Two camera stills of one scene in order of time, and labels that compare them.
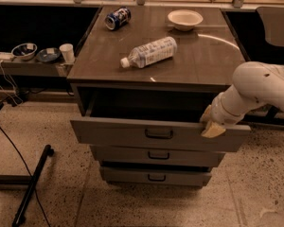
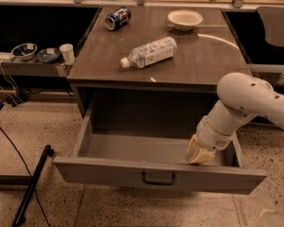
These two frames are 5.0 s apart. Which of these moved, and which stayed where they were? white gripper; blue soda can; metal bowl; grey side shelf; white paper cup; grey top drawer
Moved: grey top drawer; white gripper
Stayed: blue soda can; grey side shelf; metal bowl; white paper cup
